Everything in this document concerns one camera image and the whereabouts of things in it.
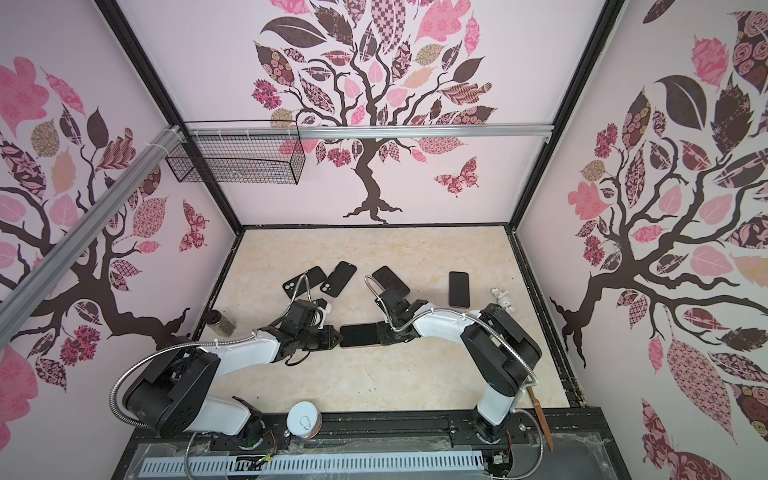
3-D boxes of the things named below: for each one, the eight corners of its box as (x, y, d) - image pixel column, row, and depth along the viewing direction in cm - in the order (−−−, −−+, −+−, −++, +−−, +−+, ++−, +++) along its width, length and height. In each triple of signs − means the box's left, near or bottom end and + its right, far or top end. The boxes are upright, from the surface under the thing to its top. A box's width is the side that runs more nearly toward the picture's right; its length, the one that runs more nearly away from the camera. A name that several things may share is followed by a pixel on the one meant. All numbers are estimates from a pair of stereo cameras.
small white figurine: (504, 314, 97) (507, 309, 95) (490, 293, 103) (493, 288, 100) (514, 311, 98) (518, 306, 96) (500, 290, 104) (503, 285, 101)
